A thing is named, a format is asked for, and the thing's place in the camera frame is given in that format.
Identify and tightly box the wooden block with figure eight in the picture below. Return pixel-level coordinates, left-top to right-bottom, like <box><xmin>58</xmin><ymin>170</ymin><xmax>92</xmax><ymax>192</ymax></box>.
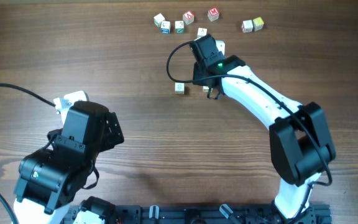
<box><xmin>175</xmin><ymin>83</ymin><xmax>185</xmax><ymax>95</ymax></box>

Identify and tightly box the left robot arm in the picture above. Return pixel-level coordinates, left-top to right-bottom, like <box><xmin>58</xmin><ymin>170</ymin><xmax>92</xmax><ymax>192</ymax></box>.
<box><xmin>14</xmin><ymin>101</ymin><xmax>124</xmax><ymax>223</ymax></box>

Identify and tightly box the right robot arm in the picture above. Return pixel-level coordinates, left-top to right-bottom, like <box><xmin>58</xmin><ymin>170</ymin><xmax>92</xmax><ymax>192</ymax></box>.
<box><xmin>189</xmin><ymin>34</ymin><xmax>336</xmax><ymax>223</ymax></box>

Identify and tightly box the red edged wooden block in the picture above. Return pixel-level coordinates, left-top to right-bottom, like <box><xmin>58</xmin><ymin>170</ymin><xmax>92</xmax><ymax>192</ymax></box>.
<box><xmin>197</xmin><ymin>27</ymin><xmax>208</xmax><ymax>38</ymax></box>

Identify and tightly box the green N wooden block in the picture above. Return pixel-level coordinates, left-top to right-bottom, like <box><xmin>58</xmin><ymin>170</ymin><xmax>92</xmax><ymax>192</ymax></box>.
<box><xmin>175</xmin><ymin>21</ymin><xmax>185</xmax><ymax>34</ymax></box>

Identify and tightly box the red A wooden block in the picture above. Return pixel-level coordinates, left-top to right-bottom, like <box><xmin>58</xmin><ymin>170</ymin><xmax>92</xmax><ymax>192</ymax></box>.
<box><xmin>183</xmin><ymin>11</ymin><xmax>195</xmax><ymax>25</ymax></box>

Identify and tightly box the red M wooden block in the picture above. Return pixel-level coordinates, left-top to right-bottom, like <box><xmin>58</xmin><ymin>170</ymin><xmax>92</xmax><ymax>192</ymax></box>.
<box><xmin>208</xmin><ymin>7</ymin><xmax>220</xmax><ymax>22</ymax></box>

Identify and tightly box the blue letter wooden block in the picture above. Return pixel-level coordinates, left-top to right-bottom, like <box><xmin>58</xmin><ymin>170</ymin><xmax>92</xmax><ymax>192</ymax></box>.
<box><xmin>160</xmin><ymin>21</ymin><xmax>171</xmax><ymax>34</ymax></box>

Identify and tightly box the red Y wooden block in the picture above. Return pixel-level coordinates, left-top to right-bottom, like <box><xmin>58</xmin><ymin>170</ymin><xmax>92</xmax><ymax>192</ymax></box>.
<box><xmin>241</xmin><ymin>20</ymin><xmax>254</xmax><ymax>33</ymax></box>

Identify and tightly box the green letter wooden block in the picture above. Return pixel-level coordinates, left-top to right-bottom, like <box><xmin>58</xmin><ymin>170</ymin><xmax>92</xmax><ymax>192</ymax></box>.
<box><xmin>154</xmin><ymin>13</ymin><xmax>165</xmax><ymax>27</ymax></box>

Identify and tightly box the yellow top wooden block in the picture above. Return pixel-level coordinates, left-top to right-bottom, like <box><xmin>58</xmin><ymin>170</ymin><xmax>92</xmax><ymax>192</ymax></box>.
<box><xmin>252</xmin><ymin>17</ymin><xmax>264</xmax><ymax>31</ymax></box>

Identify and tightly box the black left camera cable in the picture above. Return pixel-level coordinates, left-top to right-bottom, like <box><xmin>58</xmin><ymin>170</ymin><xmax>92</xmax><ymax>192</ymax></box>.
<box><xmin>0</xmin><ymin>83</ymin><xmax>57</xmax><ymax>108</ymax></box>

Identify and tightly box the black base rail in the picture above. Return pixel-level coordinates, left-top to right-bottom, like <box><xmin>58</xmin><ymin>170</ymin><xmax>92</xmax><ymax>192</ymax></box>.
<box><xmin>61</xmin><ymin>203</ymin><xmax>333</xmax><ymax>224</ymax></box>

